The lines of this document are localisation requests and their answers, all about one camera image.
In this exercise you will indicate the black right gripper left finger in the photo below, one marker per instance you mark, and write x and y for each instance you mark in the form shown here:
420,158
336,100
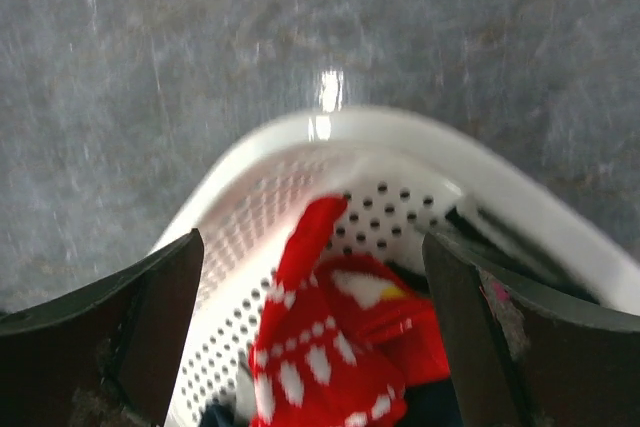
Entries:
106,354

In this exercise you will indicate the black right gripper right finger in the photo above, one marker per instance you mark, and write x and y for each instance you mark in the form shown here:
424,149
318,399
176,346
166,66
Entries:
523,354

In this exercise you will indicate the red patterned Christmas sock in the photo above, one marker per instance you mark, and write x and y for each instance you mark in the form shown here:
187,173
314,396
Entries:
306,371

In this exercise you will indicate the navy blue sock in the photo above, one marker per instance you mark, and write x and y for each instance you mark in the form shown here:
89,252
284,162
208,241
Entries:
428,405

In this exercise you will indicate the white perforated laundry basket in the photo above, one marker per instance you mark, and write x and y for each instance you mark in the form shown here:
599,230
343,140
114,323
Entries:
404,176

